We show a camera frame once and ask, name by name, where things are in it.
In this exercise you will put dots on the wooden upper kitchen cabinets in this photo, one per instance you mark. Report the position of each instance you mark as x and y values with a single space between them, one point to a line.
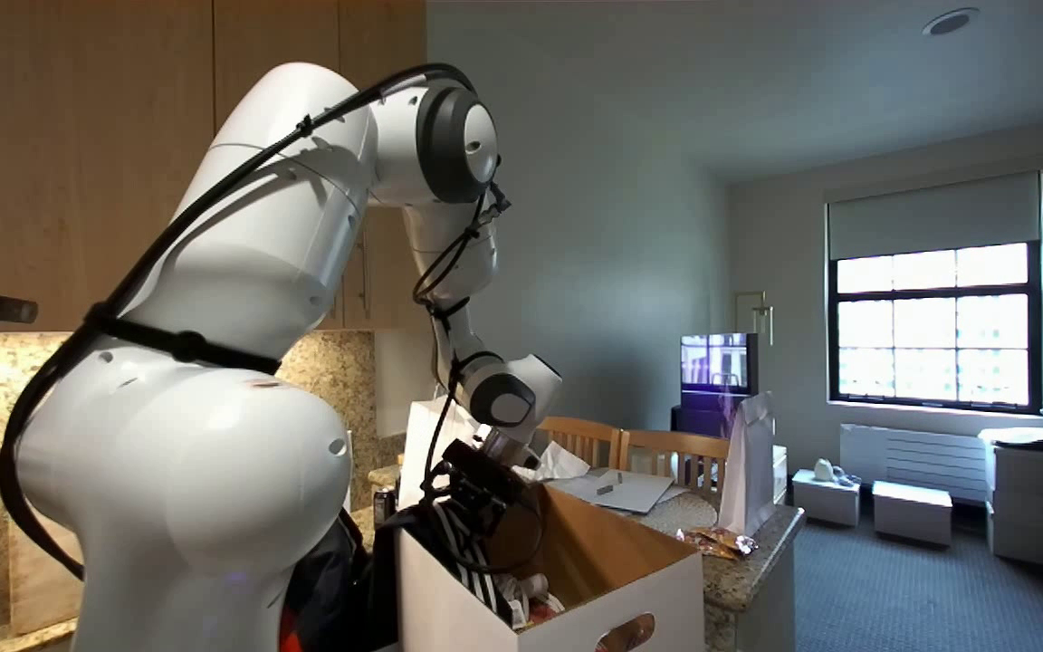
62 146

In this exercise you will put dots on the round ceiling light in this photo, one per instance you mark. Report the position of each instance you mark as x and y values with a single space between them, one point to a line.
952 24

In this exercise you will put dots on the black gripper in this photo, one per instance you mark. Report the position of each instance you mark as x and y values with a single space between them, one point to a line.
482 463

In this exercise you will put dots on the grey roller blind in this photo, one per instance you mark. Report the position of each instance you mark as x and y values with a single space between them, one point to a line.
933 218

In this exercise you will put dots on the glowing purple monitor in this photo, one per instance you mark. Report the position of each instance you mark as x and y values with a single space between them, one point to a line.
720 373

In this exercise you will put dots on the clear plastic bag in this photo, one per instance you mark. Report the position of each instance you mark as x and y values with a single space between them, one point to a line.
749 472

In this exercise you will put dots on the shiny snack wrapper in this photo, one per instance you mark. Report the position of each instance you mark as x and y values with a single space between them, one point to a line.
715 539

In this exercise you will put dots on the wooden chair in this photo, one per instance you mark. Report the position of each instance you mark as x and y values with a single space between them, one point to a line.
577 434
679 454

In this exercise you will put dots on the white wall radiator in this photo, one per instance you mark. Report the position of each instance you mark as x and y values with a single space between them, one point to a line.
908 457

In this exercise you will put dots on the grey printer cabinet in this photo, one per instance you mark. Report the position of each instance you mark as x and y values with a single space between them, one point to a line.
1024 493

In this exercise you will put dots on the crumpled white tissue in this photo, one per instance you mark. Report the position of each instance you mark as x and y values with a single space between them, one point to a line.
564 462

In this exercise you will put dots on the white floor storage box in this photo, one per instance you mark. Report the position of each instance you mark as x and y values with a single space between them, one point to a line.
912 513
828 498

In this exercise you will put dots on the white cardboard box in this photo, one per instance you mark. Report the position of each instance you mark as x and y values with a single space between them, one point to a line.
630 591

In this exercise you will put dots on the grey notebook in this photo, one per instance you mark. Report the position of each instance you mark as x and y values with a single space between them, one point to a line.
618 493

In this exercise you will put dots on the black framed window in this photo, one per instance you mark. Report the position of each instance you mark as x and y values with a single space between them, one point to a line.
935 327

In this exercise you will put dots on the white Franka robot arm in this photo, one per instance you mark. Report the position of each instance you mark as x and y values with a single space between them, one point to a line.
198 481

